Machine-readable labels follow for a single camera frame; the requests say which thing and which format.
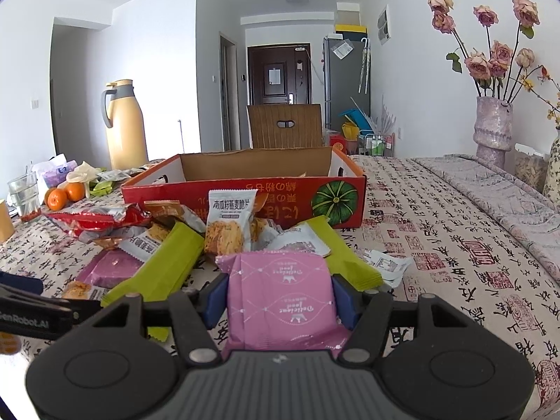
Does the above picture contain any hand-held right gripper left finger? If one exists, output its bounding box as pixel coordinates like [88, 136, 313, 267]
[76, 273, 229, 367]

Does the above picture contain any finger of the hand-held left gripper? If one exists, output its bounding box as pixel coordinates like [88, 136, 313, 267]
[0, 271, 43, 296]

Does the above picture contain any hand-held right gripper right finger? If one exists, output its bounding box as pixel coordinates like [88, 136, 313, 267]
[331, 273, 482, 366]

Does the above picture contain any green snack packet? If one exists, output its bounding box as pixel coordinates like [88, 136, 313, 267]
[100, 222, 206, 343]
[302, 218, 383, 292]

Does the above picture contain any pink snack packet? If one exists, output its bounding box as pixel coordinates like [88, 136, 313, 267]
[76, 249, 147, 289]
[216, 251, 351, 351]

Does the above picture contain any white snack packet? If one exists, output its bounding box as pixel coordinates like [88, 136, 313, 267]
[267, 223, 331, 258]

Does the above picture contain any white cracker packet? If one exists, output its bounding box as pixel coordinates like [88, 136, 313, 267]
[203, 189, 259, 257]

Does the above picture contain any cracker snack packet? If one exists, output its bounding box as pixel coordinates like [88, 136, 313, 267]
[117, 226, 169, 264]
[251, 216, 281, 250]
[61, 281, 110, 302]

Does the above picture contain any red snack packet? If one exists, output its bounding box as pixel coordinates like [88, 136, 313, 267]
[46, 203, 152, 243]

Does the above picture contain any red cardboard box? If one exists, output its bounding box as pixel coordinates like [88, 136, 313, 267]
[121, 146, 367, 229]

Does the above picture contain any small white sachet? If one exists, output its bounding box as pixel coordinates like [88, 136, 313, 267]
[354, 249, 414, 288]

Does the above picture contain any glass cup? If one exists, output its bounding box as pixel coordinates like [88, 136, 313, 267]
[8, 173, 42, 222]

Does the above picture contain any brown snack packet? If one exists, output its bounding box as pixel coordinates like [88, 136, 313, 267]
[143, 200, 206, 232]

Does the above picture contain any purple tissue pack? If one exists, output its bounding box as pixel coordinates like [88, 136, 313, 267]
[33, 154, 79, 189]

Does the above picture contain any cream crumpled cloth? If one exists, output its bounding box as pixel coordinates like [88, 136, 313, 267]
[65, 162, 104, 185]

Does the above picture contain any red gift box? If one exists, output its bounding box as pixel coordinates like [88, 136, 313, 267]
[329, 133, 360, 155]

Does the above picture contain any metal rack cart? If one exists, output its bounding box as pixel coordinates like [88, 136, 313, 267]
[359, 133, 397, 157]

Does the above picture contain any yellow thermos jug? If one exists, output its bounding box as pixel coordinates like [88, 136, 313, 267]
[101, 79, 148, 171]

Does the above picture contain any grey patterned cloth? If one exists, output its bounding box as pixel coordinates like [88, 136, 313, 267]
[415, 154, 560, 281]

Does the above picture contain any white pampas grass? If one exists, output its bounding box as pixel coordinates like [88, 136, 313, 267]
[376, 95, 397, 136]

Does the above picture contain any grey refrigerator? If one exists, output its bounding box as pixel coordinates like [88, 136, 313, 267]
[323, 35, 372, 132]

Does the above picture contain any dark brown door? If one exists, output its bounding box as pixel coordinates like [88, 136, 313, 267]
[247, 45, 311, 106]

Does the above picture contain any pink ribbed vase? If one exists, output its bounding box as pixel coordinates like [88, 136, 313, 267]
[475, 96, 513, 169]

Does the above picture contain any glass jar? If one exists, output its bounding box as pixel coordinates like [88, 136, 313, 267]
[514, 143, 550, 193]

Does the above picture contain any white umbrella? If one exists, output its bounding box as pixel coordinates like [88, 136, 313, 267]
[358, 38, 372, 93]

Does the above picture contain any patterned vase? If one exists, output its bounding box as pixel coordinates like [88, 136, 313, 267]
[542, 135, 560, 202]

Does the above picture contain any dried pink rose bouquet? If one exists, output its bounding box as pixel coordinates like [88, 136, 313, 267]
[428, 0, 550, 99]

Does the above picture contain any yellow flower sprig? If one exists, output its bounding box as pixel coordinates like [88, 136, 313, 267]
[516, 65, 560, 128]

